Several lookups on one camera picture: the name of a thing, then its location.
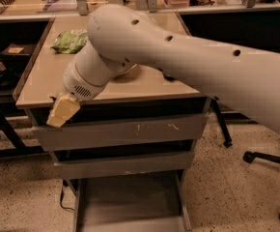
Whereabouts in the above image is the middle grey drawer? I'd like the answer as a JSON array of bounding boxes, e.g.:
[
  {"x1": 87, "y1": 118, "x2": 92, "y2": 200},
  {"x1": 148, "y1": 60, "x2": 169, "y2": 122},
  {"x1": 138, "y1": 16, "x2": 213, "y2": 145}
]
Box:
[{"x1": 54, "y1": 152, "x2": 193, "y2": 179}]

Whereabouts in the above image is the blue chip bag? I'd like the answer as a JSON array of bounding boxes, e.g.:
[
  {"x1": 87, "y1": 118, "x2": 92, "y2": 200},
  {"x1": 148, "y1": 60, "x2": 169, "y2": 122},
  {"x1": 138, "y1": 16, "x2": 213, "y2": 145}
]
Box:
[{"x1": 158, "y1": 69, "x2": 176, "y2": 82}]

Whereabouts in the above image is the white bowl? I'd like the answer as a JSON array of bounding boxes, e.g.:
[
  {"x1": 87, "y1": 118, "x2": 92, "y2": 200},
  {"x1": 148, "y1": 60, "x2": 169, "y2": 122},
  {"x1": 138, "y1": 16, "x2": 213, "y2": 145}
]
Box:
[{"x1": 115, "y1": 65, "x2": 137, "y2": 78}]

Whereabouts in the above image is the black cable on floor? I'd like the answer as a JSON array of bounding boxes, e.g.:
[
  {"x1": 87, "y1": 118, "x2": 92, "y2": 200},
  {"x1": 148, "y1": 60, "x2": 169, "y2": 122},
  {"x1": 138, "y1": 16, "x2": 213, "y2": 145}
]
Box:
[{"x1": 59, "y1": 179, "x2": 75, "y2": 213}]

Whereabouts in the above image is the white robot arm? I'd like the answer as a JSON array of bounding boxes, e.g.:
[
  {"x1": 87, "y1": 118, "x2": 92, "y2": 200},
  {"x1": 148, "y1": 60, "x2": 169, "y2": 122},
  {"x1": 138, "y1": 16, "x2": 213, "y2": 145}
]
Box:
[{"x1": 46, "y1": 4, "x2": 280, "y2": 133}]

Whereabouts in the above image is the top grey drawer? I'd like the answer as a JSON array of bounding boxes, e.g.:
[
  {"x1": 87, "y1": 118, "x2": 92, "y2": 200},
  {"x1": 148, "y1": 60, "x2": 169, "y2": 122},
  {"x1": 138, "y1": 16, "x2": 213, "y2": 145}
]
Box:
[{"x1": 33, "y1": 113, "x2": 208, "y2": 151}]

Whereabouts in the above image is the green chip bag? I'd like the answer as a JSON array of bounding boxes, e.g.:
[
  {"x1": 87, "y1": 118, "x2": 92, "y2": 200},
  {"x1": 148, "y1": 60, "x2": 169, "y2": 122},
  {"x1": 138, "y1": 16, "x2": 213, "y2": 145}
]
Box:
[{"x1": 51, "y1": 29, "x2": 88, "y2": 54}]

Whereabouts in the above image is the open bottom grey drawer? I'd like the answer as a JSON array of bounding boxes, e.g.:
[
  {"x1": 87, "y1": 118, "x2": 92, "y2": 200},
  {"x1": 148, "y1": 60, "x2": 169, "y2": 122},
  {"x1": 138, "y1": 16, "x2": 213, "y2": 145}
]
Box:
[{"x1": 72, "y1": 171, "x2": 191, "y2": 232}]

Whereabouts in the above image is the black box under desk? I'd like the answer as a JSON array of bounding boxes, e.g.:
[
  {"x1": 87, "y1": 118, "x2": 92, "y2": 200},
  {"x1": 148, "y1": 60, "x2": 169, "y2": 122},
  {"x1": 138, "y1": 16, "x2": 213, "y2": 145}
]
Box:
[{"x1": 0, "y1": 43, "x2": 36, "y2": 63}]

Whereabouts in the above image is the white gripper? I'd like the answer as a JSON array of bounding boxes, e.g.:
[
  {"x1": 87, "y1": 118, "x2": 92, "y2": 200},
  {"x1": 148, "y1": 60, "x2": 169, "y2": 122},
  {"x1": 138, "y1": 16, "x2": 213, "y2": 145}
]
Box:
[{"x1": 46, "y1": 60, "x2": 105, "y2": 128}]

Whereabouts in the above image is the grey drawer cabinet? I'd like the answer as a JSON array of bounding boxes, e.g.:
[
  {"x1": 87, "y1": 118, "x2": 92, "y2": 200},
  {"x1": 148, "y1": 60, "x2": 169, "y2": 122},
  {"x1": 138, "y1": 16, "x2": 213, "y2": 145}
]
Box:
[{"x1": 14, "y1": 16, "x2": 210, "y2": 223}]

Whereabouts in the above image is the black office chair base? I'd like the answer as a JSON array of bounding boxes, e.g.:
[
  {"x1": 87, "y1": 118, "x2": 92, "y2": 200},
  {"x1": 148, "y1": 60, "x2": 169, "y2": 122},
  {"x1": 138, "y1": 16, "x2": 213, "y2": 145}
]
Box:
[{"x1": 242, "y1": 151, "x2": 280, "y2": 164}]

